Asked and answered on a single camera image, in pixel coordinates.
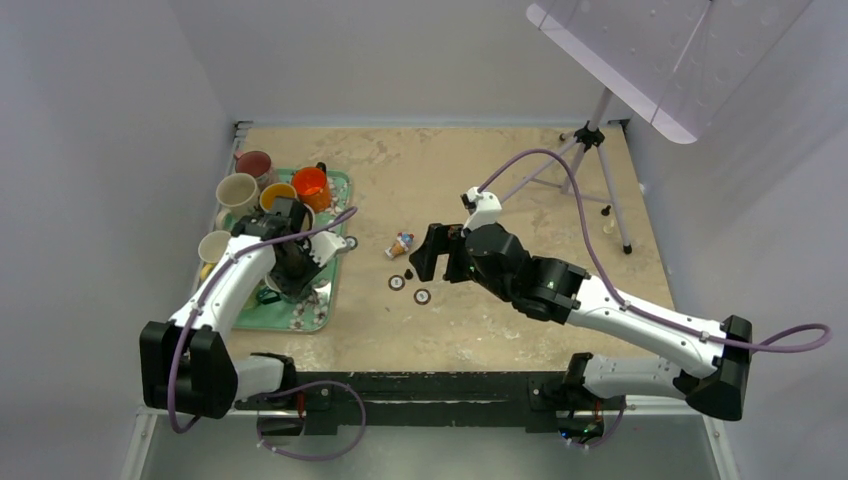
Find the dark green mug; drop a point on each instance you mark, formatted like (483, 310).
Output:
(266, 296)

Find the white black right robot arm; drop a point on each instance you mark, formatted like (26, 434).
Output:
(699, 361)

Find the pink ghost mug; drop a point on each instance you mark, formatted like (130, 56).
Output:
(259, 165)

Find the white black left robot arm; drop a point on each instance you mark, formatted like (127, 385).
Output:
(186, 368)

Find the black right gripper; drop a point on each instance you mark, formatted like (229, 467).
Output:
(440, 239)

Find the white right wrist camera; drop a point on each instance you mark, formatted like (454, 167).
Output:
(483, 208)

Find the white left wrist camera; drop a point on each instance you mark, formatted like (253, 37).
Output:
(326, 246)

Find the yellow mug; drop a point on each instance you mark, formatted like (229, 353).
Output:
(276, 191)

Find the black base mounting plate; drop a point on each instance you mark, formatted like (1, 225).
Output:
(535, 401)

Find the cream coral mug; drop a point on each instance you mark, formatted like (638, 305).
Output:
(238, 196)

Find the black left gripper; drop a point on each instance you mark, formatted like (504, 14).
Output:
(292, 287)

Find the teal seashell mug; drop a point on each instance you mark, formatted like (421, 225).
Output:
(308, 219)

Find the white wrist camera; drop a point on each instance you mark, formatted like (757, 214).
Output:
(326, 246)
(483, 208)

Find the orange mug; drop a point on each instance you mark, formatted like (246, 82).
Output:
(312, 187)

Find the grey music stand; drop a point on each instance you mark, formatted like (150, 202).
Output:
(723, 102)

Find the light green hexagonal mug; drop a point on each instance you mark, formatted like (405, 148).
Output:
(210, 250)

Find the ice cream cone toy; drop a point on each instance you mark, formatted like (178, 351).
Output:
(401, 245)

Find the green floral tray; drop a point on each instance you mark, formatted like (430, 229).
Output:
(311, 313)

